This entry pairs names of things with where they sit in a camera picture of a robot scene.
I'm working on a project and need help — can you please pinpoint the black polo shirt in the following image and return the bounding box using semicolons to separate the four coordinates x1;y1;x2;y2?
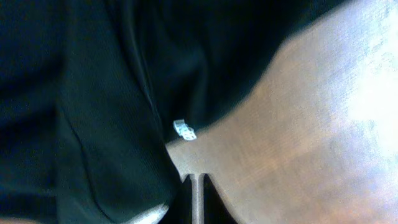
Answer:
1;0;341;223

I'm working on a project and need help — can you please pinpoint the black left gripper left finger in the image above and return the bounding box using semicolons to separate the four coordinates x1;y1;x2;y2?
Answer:
159;175;193;224

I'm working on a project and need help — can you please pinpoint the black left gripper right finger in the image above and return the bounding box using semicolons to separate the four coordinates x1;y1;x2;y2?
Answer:
203;174;238;224

